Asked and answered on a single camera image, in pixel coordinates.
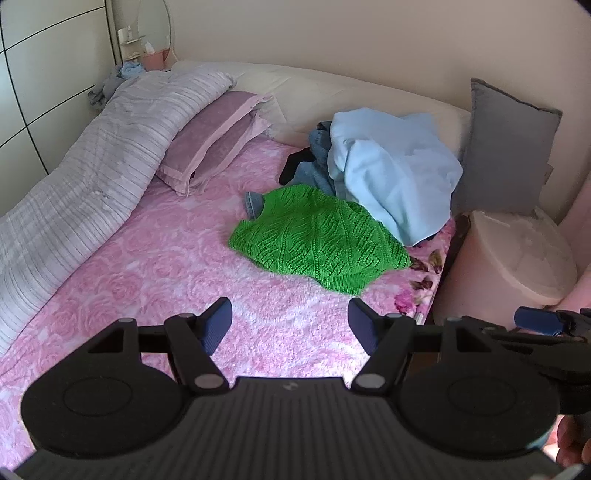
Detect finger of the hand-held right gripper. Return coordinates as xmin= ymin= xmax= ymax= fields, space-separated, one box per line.
xmin=482 ymin=306 xmax=591 ymax=354

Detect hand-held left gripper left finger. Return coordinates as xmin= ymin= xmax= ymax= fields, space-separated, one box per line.
xmin=85 ymin=296 xmax=234 ymax=395

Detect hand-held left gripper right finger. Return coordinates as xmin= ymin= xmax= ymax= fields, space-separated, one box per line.
xmin=347 ymin=296 xmax=492 ymax=395

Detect green knit sweater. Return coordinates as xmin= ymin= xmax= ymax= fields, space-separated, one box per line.
xmin=228 ymin=183 xmax=413 ymax=296

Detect person's right hand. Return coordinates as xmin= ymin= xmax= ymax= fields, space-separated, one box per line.
xmin=555 ymin=414 xmax=591 ymax=468

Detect pink round container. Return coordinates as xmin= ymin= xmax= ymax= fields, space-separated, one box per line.
xmin=431 ymin=208 xmax=580 ymax=330

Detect pink rose-patterned blanket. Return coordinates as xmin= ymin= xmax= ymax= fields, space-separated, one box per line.
xmin=0 ymin=136 xmax=458 ymax=472

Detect light blue garment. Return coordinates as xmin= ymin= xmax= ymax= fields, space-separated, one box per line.
xmin=327 ymin=107 xmax=464 ymax=247

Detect blue jeans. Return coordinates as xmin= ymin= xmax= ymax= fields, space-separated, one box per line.
xmin=245 ymin=121 xmax=348 ymax=220

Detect pink pillow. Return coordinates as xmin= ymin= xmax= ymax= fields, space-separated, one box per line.
xmin=185 ymin=113 xmax=274 ymax=198
xmin=154 ymin=90 xmax=275 ymax=188

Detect black garment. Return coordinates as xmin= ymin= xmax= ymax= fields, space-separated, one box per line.
xmin=278 ymin=148 xmax=317 ymax=186

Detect grey pillow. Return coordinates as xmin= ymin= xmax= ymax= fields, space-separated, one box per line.
xmin=450 ymin=78 xmax=563 ymax=217

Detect striped lilac quilt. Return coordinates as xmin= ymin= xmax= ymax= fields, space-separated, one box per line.
xmin=0 ymin=69 xmax=238 ymax=358

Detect cream padded headboard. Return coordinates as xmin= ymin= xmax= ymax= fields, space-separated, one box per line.
xmin=171 ymin=60 xmax=472 ymax=160

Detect grey cloth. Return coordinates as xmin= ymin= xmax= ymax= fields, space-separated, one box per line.
xmin=88 ymin=67 xmax=124 ymax=110

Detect blue cloth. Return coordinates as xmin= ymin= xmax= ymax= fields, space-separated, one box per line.
xmin=117 ymin=61 xmax=147 ymax=82

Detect pink tissue box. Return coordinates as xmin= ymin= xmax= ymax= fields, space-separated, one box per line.
xmin=141 ymin=48 xmax=171 ymax=72

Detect white wardrobe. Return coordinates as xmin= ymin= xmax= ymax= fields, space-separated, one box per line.
xmin=0 ymin=0 xmax=125 ymax=217

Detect small white shelf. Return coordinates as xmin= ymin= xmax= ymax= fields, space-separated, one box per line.
xmin=117 ymin=27 xmax=147 ymax=62

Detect round wall mirror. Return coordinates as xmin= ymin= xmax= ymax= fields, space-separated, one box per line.
xmin=104 ymin=0 xmax=178 ymax=63

